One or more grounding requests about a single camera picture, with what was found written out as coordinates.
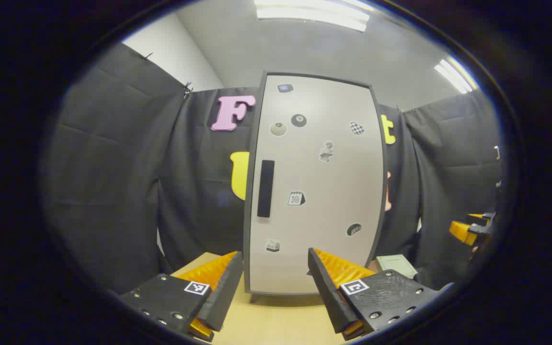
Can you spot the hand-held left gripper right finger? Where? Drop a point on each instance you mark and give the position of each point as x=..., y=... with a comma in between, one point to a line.
x=326, y=292

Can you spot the black backdrop cloth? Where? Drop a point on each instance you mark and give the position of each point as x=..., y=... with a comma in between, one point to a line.
x=113, y=167

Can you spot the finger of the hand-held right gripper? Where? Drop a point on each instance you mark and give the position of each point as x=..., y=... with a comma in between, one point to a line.
x=463, y=232
x=482, y=216

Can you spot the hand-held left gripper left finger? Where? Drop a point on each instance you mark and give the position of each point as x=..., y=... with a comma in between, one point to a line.
x=223, y=297

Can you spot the beige cabinet door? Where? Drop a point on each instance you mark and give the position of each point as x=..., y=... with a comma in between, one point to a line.
x=324, y=230

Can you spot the small flat box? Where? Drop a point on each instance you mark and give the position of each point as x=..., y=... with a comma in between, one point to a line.
x=396, y=264

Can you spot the dark grey cabinet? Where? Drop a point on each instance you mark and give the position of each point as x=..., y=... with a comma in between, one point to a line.
x=247, y=239

